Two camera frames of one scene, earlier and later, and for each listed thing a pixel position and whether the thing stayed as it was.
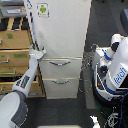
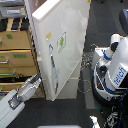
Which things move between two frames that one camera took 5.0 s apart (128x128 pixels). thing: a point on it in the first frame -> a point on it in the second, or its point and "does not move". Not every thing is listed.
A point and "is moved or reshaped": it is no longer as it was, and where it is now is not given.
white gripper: (34, 53) -> (26, 90)
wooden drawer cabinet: (15, 59) does not move
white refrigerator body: (60, 27) does not move
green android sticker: (43, 9) -> (61, 42)
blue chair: (124, 20) does not move
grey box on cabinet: (14, 11) does not move
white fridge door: (61, 26) is moved or reshaped
